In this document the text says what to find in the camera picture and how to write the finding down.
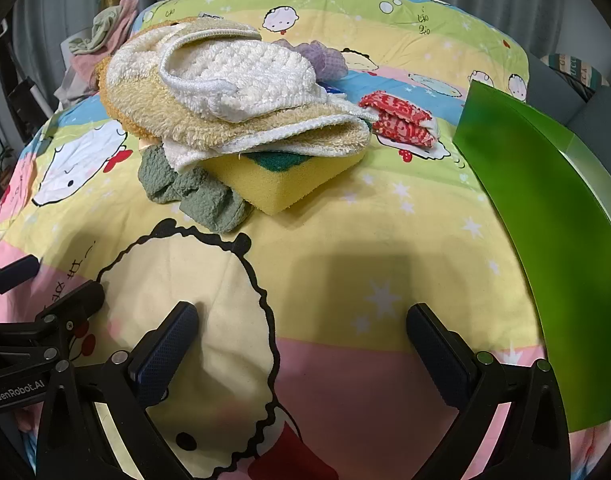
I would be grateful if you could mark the green fluffy cloth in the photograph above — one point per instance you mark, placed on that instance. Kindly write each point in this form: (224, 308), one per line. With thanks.
(205, 200)

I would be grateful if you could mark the pink garment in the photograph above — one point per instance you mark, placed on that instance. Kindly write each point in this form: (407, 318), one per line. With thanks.
(125, 15)

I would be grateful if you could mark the purple mesh bath loofah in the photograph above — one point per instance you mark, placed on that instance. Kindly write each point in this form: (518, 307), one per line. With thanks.
(325, 60)

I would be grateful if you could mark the red and white patterned cloth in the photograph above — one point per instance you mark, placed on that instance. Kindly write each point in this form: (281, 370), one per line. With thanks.
(400, 120)

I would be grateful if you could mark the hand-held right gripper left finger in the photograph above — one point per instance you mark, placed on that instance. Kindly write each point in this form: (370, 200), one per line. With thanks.
(160, 360)

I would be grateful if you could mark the patterned cushion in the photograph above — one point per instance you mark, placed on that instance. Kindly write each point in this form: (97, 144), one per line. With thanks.
(570, 67)

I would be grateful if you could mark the orange plush cloth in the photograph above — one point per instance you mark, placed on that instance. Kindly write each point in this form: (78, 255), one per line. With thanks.
(125, 127)

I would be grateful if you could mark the grey-green garment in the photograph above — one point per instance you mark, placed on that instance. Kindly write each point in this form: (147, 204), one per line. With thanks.
(100, 30)

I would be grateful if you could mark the white chenille towel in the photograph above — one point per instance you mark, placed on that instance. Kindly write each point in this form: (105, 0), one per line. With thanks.
(245, 70)

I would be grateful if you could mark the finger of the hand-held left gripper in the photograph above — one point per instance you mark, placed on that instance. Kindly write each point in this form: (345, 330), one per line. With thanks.
(10, 275)
(78, 310)

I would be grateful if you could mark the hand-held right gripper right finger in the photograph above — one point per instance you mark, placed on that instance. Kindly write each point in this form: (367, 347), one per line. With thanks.
(438, 360)

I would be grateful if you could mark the green cardboard box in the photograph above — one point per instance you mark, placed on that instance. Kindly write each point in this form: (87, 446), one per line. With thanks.
(550, 235)

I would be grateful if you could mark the cartoon printed bedsheet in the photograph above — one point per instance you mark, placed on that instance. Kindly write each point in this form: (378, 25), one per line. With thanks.
(335, 230)

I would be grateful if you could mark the beige fluffy towel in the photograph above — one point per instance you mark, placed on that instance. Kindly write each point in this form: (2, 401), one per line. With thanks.
(265, 135)

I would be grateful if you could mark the grey sofa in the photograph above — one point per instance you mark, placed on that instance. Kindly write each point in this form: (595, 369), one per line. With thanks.
(595, 110)

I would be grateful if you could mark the grey curtain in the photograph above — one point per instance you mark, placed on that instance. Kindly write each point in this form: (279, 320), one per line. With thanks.
(50, 15)

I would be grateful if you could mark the yellow sponge with green pad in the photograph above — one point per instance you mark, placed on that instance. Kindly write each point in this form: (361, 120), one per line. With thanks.
(285, 185)

